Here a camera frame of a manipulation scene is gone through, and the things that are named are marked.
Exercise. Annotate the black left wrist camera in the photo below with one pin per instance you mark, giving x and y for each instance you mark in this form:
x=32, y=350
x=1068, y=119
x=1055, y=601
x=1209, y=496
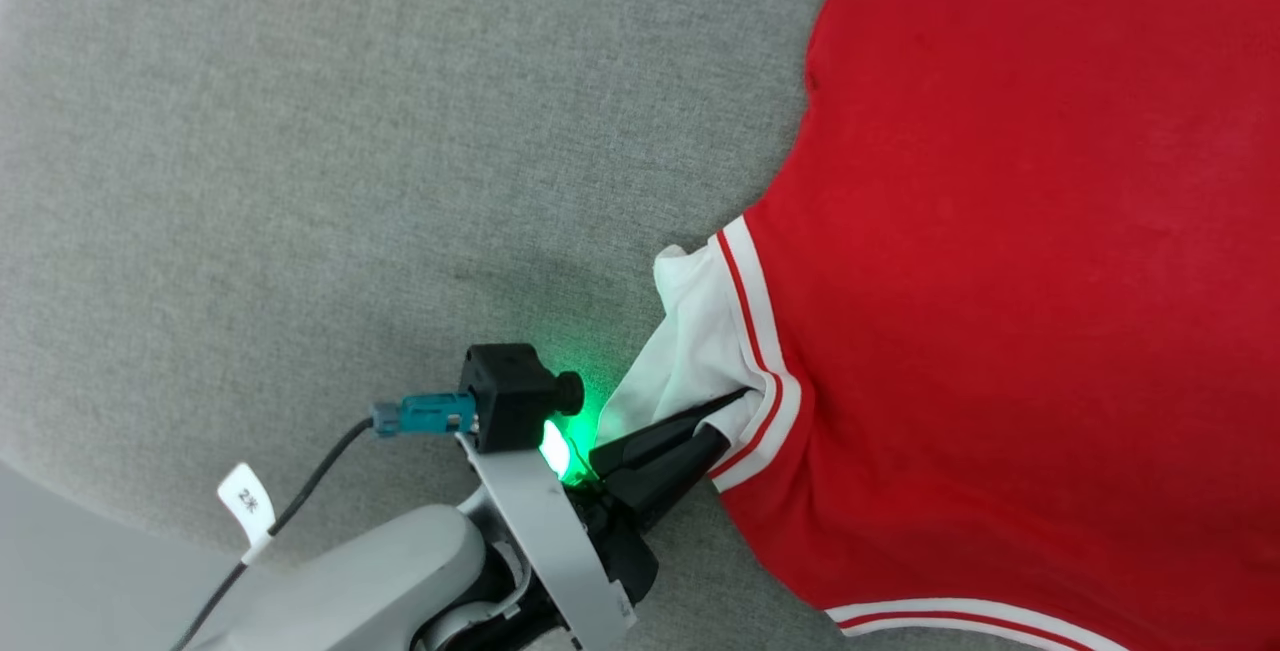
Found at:
x=510, y=396

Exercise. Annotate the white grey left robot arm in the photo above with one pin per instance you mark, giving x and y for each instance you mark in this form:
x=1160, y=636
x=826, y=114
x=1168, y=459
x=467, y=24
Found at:
x=380, y=581

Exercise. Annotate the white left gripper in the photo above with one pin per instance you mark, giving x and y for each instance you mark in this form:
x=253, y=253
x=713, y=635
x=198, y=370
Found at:
x=545, y=531

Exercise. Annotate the red and white garment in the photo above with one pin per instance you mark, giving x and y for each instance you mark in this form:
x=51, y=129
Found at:
x=1000, y=231

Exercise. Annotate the teal left camera connector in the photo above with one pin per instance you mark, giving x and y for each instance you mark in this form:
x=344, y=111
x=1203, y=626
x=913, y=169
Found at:
x=430, y=413

